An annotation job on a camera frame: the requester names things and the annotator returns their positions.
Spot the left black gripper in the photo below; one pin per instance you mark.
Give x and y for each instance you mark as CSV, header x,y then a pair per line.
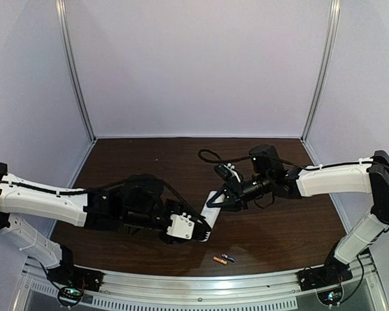
x,y
201,230

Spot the orange AA battery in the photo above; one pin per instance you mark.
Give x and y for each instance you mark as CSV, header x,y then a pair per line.
x,y
220,260

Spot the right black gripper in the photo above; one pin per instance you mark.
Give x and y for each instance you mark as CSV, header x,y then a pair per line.
x,y
235,197

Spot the white slotted cable duct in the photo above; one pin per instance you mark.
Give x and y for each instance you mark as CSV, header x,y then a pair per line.
x,y
38,295

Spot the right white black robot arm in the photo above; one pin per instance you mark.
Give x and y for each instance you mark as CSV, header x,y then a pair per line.
x,y
367,175

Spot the left controller board with LEDs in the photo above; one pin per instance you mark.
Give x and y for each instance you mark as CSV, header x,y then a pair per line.
x,y
69,297

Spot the curved aluminium front rail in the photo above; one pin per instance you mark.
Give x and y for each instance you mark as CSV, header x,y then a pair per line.
x,y
232,289

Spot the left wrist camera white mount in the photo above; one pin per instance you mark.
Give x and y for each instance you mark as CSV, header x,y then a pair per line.
x,y
182,227

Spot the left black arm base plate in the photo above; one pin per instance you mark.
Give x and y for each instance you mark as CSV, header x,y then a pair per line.
x,y
81,278

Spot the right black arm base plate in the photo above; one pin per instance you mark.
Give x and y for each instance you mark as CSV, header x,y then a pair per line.
x,y
323,276

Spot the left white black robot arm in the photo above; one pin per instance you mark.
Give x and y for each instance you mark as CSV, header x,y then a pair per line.
x,y
134,203

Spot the right aluminium frame post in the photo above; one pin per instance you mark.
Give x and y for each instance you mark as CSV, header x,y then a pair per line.
x,y
327,53

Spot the white remote control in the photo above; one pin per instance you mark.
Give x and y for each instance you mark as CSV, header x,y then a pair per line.
x,y
210,214

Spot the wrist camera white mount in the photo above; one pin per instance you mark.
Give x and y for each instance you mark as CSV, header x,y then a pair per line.
x,y
182,227
227,173

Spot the right controller board with LEDs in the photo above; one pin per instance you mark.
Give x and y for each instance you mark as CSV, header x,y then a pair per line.
x,y
330,297

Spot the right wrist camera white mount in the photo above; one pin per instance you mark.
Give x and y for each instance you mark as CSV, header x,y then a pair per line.
x,y
227,173

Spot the left aluminium frame post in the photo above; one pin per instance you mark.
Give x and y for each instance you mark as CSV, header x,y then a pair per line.
x,y
61,13

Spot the purple AA battery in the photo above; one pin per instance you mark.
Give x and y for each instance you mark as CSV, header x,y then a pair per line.
x,y
227,257

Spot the aluminium frame post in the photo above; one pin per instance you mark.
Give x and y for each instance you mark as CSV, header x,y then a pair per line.
x,y
327,53
61,13

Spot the controller board with leds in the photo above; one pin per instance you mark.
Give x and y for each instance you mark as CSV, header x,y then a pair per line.
x,y
330,297
69,297

